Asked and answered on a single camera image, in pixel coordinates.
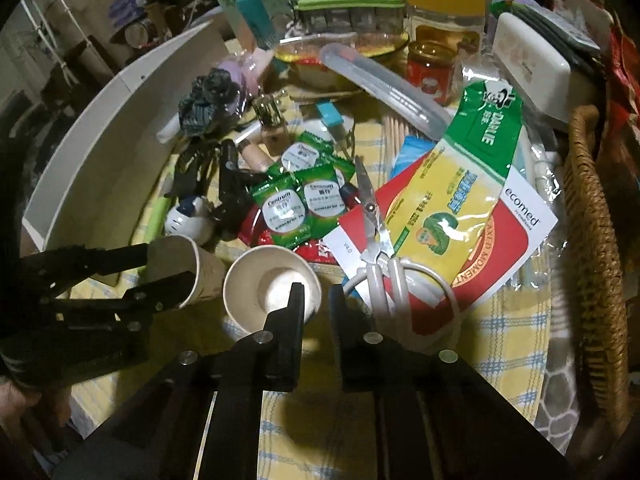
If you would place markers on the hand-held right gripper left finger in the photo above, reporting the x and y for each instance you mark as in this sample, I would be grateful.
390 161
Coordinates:
287 340

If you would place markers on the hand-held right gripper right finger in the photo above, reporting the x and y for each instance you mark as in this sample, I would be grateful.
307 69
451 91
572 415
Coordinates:
350 340

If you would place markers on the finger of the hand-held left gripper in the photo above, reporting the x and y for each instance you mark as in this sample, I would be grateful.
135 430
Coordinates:
170 292
100 260

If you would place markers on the beige paper cup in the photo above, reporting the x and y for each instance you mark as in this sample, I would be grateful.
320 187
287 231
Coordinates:
205 270
260 285

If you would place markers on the white storage box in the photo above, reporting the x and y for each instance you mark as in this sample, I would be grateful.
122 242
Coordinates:
115 150

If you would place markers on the person's left hand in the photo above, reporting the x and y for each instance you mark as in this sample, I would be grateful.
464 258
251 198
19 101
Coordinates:
17 400

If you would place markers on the white blue round gadget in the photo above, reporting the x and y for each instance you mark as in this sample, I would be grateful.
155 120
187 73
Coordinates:
187 217

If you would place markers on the red snack packet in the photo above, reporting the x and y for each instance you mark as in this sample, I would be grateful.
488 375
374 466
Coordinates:
255 232

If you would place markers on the green white sachet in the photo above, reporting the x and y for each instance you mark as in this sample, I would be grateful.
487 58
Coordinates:
300 152
322 195
277 210

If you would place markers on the red white leaflet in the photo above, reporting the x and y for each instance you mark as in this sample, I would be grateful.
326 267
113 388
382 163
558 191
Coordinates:
500 260

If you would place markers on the white cosmetic tube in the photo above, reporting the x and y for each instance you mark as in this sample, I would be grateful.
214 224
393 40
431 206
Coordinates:
246 136

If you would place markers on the green yellow snack packet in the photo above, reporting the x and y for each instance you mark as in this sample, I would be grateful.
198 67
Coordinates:
450 185

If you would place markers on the dark knitted scrunchie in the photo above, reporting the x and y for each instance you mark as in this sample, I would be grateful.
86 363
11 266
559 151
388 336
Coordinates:
207 102

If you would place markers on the dark wooden chair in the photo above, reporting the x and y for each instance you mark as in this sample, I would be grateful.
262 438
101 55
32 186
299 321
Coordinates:
75 70

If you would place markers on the light blue packet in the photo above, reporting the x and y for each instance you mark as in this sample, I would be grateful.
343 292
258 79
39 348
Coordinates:
412 152

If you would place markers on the glass foundation bottle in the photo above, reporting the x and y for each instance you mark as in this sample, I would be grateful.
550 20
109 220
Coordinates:
275 125

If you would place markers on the bundle of wooden sticks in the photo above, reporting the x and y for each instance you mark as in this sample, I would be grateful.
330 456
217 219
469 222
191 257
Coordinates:
400 132

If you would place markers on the grey patterned floor mat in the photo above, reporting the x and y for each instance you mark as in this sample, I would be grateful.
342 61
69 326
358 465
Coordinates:
565 410

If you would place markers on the round metal pot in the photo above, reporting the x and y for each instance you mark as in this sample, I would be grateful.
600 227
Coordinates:
142 34

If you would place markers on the pink pouch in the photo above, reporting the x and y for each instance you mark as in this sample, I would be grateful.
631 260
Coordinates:
247 67

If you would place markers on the white pole rack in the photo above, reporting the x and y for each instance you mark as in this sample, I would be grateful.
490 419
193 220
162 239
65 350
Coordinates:
50 25

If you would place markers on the clear plastic bag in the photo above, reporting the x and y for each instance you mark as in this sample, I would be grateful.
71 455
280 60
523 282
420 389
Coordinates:
545 185

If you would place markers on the translucent toothbrush case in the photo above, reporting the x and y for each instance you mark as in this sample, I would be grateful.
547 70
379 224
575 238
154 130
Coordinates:
390 90

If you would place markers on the stack of purple boxes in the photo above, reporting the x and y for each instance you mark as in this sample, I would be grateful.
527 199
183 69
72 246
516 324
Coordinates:
127 7

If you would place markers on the brown wicker basket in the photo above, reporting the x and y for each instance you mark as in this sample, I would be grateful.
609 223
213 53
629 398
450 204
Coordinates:
595 260

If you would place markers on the glass bowl of snacks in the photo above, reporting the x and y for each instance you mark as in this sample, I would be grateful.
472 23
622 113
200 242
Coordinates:
310 60

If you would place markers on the small red jar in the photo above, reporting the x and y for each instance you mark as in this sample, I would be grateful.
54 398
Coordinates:
430 72

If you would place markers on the teal bottle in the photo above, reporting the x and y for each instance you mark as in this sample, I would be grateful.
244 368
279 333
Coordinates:
255 15

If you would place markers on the green zip pencil case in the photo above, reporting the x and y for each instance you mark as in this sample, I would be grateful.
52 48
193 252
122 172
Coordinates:
350 10

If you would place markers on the white rectangular case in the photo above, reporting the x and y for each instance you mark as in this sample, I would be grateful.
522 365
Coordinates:
530 55

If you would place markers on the yellow lid plastic jar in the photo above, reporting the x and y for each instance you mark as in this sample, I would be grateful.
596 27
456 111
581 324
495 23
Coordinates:
442 10

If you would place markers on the black pouch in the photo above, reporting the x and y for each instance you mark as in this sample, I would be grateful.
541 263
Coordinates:
560 35

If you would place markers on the purple green toy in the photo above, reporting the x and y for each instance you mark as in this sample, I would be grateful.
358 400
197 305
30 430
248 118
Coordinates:
512 0

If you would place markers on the red plastic bag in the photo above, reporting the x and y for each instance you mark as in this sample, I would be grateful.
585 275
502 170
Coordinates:
620 60

